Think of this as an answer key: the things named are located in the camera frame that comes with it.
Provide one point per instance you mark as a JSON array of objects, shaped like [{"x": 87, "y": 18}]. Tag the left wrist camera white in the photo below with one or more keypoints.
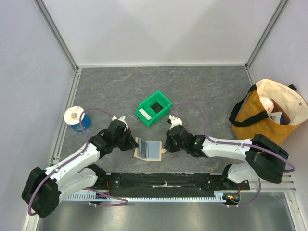
[{"x": 122, "y": 119}]

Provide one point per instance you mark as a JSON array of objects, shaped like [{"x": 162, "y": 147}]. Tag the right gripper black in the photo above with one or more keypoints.
[{"x": 170, "y": 142}]

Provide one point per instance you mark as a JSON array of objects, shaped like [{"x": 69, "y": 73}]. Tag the slotted cable duct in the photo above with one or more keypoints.
[{"x": 92, "y": 197}]

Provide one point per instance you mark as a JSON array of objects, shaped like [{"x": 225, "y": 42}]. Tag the mustard canvas tote bag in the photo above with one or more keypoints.
[{"x": 249, "y": 117}]

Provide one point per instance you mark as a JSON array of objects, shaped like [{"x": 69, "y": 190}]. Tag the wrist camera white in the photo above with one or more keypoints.
[
  {"x": 122, "y": 119},
  {"x": 174, "y": 121}
]

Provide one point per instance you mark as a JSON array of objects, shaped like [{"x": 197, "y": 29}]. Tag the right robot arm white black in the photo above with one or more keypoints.
[{"x": 259, "y": 156}]

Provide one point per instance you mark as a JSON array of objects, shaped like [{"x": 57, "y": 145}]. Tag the toilet paper roll blue wrapper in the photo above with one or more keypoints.
[{"x": 72, "y": 116}]

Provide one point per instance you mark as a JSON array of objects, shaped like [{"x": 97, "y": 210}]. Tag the beige leather card holder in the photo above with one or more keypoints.
[{"x": 155, "y": 151}]

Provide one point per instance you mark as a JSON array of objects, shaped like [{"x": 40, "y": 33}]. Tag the green plastic bin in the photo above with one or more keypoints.
[{"x": 157, "y": 106}]

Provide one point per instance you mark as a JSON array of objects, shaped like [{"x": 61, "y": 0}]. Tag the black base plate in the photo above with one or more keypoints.
[{"x": 166, "y": 184}]

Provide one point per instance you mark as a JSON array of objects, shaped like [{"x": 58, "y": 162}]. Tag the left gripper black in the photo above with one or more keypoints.
[{"x": 131, "y": 143}]

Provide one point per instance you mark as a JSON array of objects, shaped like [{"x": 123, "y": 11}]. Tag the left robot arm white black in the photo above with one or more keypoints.
[{"x": 46, "y": 188}]

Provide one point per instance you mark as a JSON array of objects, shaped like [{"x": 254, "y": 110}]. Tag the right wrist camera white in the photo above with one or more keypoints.
[{"x": 174, "y": 121}]

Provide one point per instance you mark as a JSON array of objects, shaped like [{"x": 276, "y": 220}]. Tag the items inside tote bag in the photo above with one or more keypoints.
[{"x": 275, "y": 112}]

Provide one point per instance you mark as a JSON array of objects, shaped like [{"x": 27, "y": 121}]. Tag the credit card stack in bin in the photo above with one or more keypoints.
[{"x": 145, "y": 114}]

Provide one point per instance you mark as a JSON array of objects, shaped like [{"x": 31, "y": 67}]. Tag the dark credit card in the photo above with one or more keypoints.
[{"x": 143, "y": 149}]

